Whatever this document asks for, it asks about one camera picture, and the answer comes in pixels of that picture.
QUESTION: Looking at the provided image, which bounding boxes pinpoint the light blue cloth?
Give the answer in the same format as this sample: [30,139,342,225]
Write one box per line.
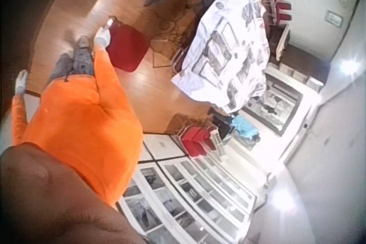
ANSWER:
[230,115,260,142]

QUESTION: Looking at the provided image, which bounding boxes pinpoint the tangle of black cables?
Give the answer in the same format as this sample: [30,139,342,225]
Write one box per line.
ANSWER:
[148,0,202,53]

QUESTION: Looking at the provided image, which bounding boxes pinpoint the person's legs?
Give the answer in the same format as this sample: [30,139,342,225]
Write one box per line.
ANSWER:
[47,34,97,82]

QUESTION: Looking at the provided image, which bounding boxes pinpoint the red cushioned chair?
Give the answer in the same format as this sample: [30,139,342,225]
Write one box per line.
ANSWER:
[106,15,152,73]

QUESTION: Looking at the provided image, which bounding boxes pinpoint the white glass display cabinet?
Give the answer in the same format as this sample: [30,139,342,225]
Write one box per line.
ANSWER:
[242,65,305,138]
[116,132,258,244]

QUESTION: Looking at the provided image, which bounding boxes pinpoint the white printed cloth covered table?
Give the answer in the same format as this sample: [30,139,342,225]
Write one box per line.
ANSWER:
[170,0,272,115]

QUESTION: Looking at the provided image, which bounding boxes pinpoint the stack of red chairs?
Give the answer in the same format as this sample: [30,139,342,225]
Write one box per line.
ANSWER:
[264,0,293,27]
[171,112,221,161]

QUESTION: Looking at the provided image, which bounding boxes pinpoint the person's left hand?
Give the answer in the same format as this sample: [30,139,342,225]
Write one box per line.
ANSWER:
[14,69,29,95]

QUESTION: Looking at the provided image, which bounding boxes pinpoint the person's right hand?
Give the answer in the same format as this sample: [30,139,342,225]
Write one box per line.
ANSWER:
[93,26,112,49]

